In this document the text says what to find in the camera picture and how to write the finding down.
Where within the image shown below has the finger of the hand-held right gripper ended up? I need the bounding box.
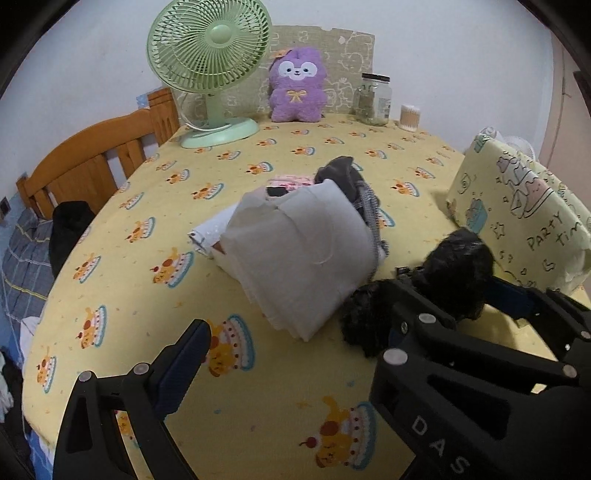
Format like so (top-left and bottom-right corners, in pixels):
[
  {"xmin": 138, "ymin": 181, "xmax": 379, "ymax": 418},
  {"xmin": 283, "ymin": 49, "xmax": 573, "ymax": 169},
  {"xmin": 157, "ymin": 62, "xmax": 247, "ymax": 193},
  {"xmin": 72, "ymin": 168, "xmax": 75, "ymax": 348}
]
[
  {"xmin": 385, "ymin": 276, "xmax": 580, "ymax": 393},
  {"xmin": 487, "ymin": 276, "xmax": 591, "ymax": 365}
]

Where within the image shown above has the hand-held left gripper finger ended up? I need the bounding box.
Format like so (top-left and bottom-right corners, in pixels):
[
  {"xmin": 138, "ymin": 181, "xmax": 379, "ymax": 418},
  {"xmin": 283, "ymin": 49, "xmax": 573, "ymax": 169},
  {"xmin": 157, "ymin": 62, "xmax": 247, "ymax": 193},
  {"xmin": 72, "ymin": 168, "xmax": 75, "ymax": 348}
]
[{"xmin": 52, "ymin": 318, "xmax": 212, "ymax": 480}]

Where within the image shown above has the black fuzzy cloth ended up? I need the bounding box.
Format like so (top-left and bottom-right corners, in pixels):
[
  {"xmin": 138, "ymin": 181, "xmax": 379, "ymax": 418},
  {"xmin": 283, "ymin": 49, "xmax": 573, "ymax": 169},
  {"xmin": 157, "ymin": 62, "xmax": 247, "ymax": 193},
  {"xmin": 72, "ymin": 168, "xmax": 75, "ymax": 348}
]
[{"xmin": 341, "ymin": 228, "xmax": 495, "ymax": 360}]

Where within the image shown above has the pink wipes packet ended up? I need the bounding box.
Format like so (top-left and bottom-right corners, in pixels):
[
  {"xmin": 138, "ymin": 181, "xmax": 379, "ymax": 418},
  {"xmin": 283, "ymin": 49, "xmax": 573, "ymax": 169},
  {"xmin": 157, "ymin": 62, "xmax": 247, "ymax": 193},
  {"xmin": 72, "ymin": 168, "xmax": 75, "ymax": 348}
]
[{"xmin": 265, "ymin": 173, "xmax": 319, "ymax": 195}]

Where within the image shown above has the grey striped cloth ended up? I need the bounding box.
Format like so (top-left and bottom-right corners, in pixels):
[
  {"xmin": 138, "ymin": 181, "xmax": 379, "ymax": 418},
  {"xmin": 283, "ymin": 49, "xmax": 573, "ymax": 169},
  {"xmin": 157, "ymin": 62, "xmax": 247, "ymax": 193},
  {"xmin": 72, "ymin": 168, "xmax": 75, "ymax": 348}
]
[{"xmin": 353, "ymin": 180, "xmax": 391, "ymax": 259}]

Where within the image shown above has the white folded cloth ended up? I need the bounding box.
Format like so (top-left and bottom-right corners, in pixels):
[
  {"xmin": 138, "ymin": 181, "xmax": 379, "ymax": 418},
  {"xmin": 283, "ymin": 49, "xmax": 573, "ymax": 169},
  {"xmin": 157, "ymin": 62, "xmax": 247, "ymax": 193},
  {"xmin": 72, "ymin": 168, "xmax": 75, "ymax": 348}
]
[{"xmin": 219, "ymin": 180, "xmax": 379, "ymax": 343}]

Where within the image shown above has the dark grey cloth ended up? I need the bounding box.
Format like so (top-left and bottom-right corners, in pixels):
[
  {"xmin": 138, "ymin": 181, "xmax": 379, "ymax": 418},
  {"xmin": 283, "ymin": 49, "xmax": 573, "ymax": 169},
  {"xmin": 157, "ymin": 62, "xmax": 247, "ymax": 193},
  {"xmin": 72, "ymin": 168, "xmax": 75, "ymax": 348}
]
[{"xmin": 314, "ymin": 156, "xmax": 365, "ymax": 204}]

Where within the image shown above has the white fan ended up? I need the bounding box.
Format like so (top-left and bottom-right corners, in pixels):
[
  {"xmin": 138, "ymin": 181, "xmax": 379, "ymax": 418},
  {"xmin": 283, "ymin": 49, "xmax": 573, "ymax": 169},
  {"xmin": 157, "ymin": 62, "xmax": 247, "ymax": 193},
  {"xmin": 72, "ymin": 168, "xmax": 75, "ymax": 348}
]
[{"xmin": 478, "ymin": 127, "xmax": 536, "ymax": 162}]

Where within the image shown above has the white garment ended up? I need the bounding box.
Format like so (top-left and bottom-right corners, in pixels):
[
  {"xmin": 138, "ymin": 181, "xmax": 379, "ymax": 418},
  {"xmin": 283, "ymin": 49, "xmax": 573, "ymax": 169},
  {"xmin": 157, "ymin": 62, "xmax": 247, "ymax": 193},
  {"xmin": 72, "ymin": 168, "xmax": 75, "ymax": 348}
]
[{"xmin": 19, "ymin": 318, "xmax": 38, "ymax": 365}]

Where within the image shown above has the cotton swab container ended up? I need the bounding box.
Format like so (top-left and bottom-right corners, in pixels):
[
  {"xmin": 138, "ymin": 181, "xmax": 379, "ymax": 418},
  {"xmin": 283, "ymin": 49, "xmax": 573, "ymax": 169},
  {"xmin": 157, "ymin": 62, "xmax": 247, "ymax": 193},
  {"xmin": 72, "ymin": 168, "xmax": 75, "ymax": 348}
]
[{"xmin": 399, "ymin": 104, "xmax": 422, "ymax": 131}]

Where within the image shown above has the blue plaid bedding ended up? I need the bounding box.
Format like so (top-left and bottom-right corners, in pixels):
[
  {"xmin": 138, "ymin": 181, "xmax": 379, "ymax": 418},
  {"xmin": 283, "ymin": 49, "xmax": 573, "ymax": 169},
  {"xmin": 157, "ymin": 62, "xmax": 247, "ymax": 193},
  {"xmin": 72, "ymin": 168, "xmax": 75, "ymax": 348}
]
[{"xmin": 0, "ymin": 194, "xmax": 61, "ymax": 370}]

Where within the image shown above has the glass jar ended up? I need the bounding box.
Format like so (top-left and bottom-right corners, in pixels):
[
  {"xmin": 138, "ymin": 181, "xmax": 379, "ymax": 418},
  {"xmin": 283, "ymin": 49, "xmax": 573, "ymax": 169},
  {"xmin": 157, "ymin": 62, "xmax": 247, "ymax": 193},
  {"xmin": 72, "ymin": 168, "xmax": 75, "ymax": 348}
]
[{"xmin": 355, "ymin": 73, "xmax": 393, "ymax": 126}]

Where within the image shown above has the purple plush toy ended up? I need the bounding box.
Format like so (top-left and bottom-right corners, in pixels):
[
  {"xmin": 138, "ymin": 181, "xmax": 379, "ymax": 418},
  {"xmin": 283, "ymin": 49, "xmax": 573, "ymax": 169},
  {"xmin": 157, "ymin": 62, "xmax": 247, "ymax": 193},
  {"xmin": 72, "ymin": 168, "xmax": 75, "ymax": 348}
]
[{"xmin": 268, "ymin": 46, "xmax": 329, "ymax": 123}]

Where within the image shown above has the beige printed board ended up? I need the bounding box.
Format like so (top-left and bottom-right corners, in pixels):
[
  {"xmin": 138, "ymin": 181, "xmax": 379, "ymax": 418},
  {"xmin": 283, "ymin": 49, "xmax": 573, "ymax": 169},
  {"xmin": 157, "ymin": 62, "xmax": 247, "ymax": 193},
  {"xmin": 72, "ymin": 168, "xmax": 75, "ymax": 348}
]
[{"xmin": 222, "ymin": 25, "xmax": 376, "ymax": 121}]

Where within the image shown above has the green table fan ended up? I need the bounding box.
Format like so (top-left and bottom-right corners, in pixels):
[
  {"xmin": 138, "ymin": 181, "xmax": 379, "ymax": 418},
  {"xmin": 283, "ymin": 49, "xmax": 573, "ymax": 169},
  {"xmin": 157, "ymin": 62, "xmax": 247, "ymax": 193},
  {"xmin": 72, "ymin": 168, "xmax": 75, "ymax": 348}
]
[{"xmin": 147, "ymin": 0, "xmax": 272, "ymax": 149}]

